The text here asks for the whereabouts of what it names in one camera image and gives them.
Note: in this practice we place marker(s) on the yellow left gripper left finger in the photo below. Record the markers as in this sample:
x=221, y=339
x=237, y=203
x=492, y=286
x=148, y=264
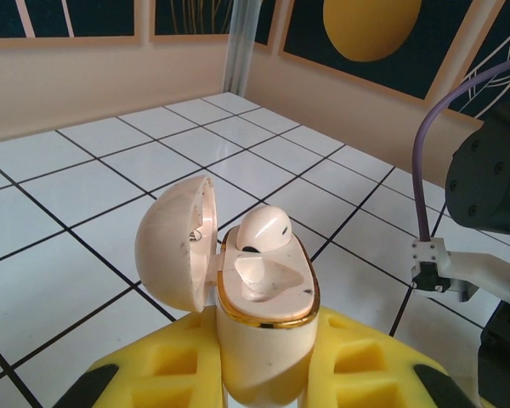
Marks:
x=166, y=361

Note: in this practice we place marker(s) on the aluminium frame post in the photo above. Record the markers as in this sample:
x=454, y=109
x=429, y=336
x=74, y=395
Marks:
x=243, y=42

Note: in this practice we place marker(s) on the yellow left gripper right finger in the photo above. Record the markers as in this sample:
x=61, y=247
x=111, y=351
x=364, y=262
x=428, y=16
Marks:
x=365, y=365

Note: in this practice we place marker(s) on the beige earbud charging case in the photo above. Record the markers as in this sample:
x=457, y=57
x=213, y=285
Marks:
x=263, y=348

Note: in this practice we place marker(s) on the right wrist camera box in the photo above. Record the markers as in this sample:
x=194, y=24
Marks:
x=472, y=265

